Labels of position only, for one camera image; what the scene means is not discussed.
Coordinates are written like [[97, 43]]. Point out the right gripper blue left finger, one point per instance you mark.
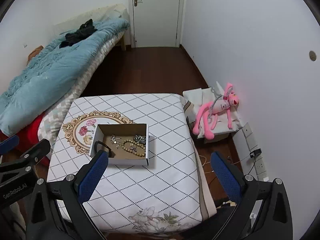
[[89, 176]]

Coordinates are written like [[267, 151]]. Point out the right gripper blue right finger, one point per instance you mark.
[[229, 176]]

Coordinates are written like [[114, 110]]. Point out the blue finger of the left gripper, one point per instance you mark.
[[35, 154], [8, 144]]

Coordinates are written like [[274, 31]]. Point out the red blanket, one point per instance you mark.
[[27, 139]]

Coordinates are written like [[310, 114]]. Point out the black headband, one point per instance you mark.
[[100, 146]]

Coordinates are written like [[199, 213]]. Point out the white power strip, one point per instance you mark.
[[245, 143]]

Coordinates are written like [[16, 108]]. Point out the black power adapter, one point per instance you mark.
[[255, 153]]

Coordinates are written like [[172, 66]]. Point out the white cardboard box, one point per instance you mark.
[[128, 142]]

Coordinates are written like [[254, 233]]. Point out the white diamond pattern tablecloth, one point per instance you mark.
[[154, 182]]

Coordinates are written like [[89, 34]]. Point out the white cloth covered box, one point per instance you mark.
[[192, 101]]

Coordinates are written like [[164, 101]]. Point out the pink panther plush toy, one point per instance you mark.
[[209, 112]]

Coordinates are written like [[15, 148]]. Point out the light blue quilt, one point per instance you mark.
[[51, 74]]

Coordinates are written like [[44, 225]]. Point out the brown pillow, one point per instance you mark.
[[35, 52]]

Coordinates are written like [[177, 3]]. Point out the black clothing on bed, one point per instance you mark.
[[85, 30]]

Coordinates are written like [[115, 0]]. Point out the white door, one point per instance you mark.
[[155, 23]]

